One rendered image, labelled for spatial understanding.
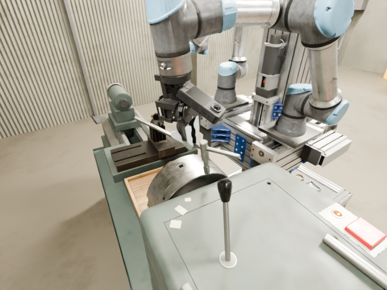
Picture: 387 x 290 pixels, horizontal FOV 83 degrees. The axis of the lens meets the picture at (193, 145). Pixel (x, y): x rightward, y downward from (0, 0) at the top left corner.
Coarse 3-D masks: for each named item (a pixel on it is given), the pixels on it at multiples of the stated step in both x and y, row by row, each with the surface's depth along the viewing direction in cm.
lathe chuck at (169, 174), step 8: (176, 160) 78; (184, 160) 78; (192, 160) 78; (200, 160) 79; (168, 168) 77; (176, 168) 75; (184, 168) 74; (192, 168) 74; (200, 168) 75; (216, 168) 78; (160, 176) 76; (168, 176) 74; (176, 176) 73; (152, 184) 77; (160, 184) 74; (168, 184) 72; (152, 192) 76; (160, 192) 73; (152, 200) 76
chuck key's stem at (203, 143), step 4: (200, 140) 58; (204, 140) 58; (200, 144) 57; (204, 144) 57; (200, 148) 58; (204, 148) 58; (204, 152) 59; (208, 152) 60; (204, 156) 59; (208, 156) 60; (204, 160) 60; (208, 160) 61; (204, 164) 62; (204, 168) 63; (208, 168) 63; (204, 172) 64; (208, 172) 64
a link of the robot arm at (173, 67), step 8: (176, 56) 51; (184, 56) 45; (160, 64) 46; (168, 64) 45; (176, 64) 45; (184, 64) 46; (160, 72) 47; (168, 72) 46; (176, 72) 46; (184, 72) 46
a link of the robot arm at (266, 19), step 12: (240, 0) 61; (252, 0) 63; (264, 0) 65; (276, 0) 66; (288, 0) 66; (240, 12) 61; (252, 12) 63; (264, 12) 65; (276, 12) 67; (240, 24) 64; (252, 24) 67; (264, 24) 70; (276, 24) 70
